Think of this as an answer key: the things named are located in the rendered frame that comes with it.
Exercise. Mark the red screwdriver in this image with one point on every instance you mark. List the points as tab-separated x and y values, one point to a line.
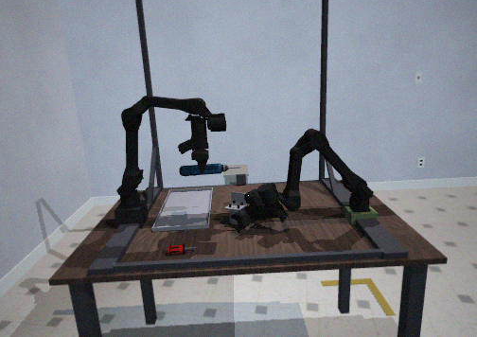
178	249

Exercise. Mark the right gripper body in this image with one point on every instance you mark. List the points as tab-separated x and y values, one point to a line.
200	142

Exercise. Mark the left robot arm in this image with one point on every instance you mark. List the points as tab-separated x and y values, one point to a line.
290	198

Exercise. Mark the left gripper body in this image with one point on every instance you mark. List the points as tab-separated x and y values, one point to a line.
243	218

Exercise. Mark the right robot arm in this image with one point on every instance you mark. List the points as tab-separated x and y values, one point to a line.
131	120

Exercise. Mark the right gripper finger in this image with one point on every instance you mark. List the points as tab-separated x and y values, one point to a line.
202	164

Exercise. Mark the blue electric screwdriver barrel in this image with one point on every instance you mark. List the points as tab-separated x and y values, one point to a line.
209	169

